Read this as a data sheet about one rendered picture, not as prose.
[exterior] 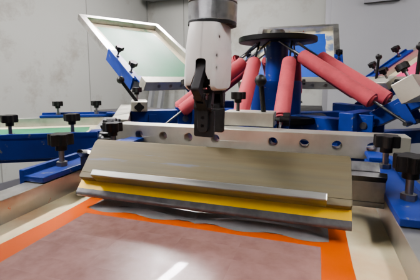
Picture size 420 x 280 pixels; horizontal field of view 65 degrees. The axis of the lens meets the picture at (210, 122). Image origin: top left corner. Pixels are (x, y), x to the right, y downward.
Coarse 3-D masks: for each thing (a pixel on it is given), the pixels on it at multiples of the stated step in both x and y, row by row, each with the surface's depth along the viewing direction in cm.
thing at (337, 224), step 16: (80, 192) 52; (96, 192) 52; (112, 192) 51; (176, 208) 48; (192, 208) 46; (208, 208) 46; (224, 208) 45; (240, 208) 45; (304, 224) 42; (320, 224) 41; (336, 224) 41
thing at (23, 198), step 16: (64, 176) 58; (0, 192) 49; (16, 192) 49; (32, 192) 51; (48, 192) 54; (64, 192) 58; (0, 208) 46; (16, 208) 48; (32, 208) 51; (384, 208) 46; (0, 224) 46; (384, 224) 45; (400, 240) 37; (416, 240) 35; (400, 256) 37; (416, 256) 31; (416, 272) 31
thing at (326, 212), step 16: (128, 192) 50; (144, 192) 50; (160, 192) 49; (176, 192) 48; (192, 192) 48; (256, 208) 44; (272, 208) 44; (288, 208) 43; (304, 208) 43; (320, 208) 42
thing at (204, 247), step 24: (192, 240) 42; (216, 240) 42; (240, 240) 42; (264, 240) 42; (288, 240) 42; (336, 240) 42; (168, 264) 36; (192, 264) 36; (216, 264) 36; (240, 264) 36; (264, 264) 36; (288, 264) 36; (312, 264) 36; (336, 264) 36
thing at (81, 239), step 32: (64, 224) 46; (96, 224) 46; (128, 224) 46; (160, 224) 46; (192, 224) 46; (0, 256) 38; (32, 256) 38; (64, 256) 38; (96, 256) 38; (128, 256) 38; (160, 256) 38
